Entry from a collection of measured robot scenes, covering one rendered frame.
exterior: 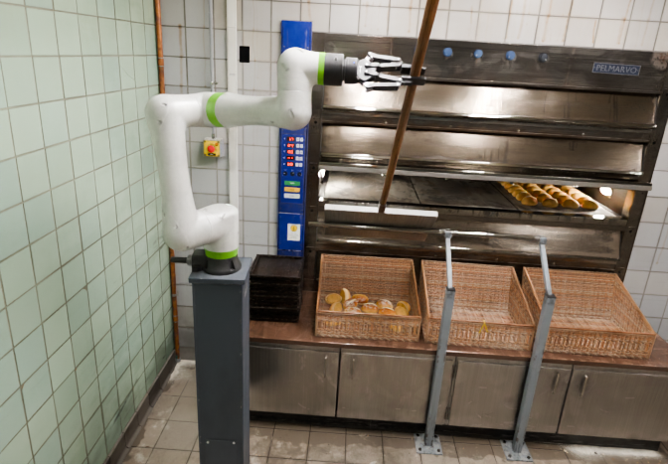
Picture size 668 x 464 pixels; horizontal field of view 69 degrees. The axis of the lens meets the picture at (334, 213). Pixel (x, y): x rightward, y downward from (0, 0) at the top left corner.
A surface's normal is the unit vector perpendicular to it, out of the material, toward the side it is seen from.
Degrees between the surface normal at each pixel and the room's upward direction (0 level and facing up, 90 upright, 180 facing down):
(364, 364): 90
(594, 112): 70
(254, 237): 90
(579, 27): 90
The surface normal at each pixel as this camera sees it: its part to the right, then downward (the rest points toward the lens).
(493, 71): -0.04, 0.32
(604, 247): -0.02, -0.03
